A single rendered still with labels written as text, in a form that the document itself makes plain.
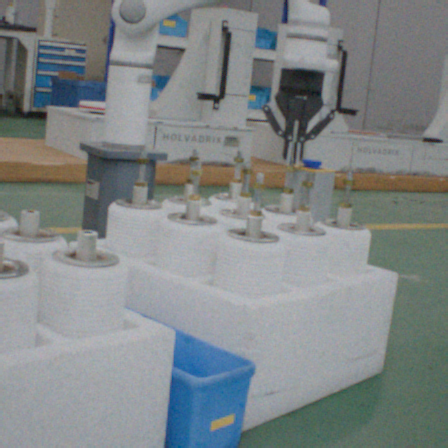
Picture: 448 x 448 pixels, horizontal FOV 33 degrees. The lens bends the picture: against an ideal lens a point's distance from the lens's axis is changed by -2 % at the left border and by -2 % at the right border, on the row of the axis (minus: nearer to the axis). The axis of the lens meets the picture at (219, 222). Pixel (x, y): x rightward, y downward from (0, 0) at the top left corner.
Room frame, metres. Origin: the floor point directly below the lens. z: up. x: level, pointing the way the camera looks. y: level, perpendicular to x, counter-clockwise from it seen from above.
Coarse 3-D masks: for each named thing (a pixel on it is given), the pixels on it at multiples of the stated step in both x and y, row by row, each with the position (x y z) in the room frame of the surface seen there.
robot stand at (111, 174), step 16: (80, 144) 1.62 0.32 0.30; (96, 144) 1.62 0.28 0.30; (96, 160) 1.57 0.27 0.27; (112, 160) 1.54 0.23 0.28; (128, 160) 1.55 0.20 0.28; (160, 160) 1.58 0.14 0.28; (96, 176) 1.57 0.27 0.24; (112, 176) 1.54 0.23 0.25; (128, 176) 1.55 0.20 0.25; (96, 192) 1.56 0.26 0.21; (112, 192) 1.54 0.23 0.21; (128, 192) 1.55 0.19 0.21; (96, 208) 1.55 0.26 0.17; (96, 224) 1.55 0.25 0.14
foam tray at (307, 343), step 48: (144, 288) 1.07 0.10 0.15; (192, 288) 1.01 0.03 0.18; (288, 288) 1.06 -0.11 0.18; (336, 288) 1.09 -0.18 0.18; (384, 288) 1.20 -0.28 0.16; (240, 336) 0.95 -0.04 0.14; (288, 336) 1.00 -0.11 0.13; (336, 336) 1.10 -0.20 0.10; (384, 336) 1.22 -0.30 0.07; (288, 384) 1.02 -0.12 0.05; (336, 384) 1.12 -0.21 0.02
